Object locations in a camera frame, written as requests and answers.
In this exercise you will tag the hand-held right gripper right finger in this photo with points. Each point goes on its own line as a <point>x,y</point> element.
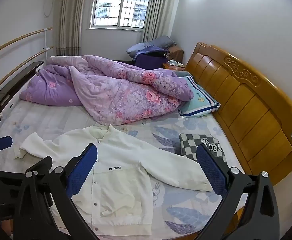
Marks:
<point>212,172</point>

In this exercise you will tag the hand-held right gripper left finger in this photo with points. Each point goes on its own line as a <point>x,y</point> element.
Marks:
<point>82,171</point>

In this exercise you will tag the white jacket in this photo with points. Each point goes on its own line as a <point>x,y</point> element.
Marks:
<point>116,180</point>

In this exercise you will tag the checkered grey white cloth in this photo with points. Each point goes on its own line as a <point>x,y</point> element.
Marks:
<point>188,145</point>

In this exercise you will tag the white floral bed sheet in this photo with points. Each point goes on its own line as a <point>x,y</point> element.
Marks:
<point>61,120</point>

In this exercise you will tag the wooden headboard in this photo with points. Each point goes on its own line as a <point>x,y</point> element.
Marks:
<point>248,110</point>

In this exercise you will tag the teal striped pillow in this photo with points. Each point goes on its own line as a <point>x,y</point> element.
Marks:
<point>200,100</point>

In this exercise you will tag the purple floral quilt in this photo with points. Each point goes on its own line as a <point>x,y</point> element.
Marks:
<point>111,92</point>

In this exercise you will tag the wooden nightstand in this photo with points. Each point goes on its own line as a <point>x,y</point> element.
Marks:
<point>172,67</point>

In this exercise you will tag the brown cloth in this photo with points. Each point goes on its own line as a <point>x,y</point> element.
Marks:
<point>177,52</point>

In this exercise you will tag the dark purple cloth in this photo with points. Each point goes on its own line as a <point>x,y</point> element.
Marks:
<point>148,60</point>

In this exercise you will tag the blue grey pillow pile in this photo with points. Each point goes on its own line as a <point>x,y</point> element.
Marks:
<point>155,43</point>

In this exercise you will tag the striped beige curtain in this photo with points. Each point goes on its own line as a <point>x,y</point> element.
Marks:
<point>71,17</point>
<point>159,7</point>

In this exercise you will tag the window with bars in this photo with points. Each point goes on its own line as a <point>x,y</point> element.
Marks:
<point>121,5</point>

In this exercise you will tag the wooden wall rail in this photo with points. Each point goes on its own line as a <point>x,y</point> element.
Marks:
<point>16,66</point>
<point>16,40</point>

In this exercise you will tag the white rail post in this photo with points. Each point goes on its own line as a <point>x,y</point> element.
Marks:
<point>45,42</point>

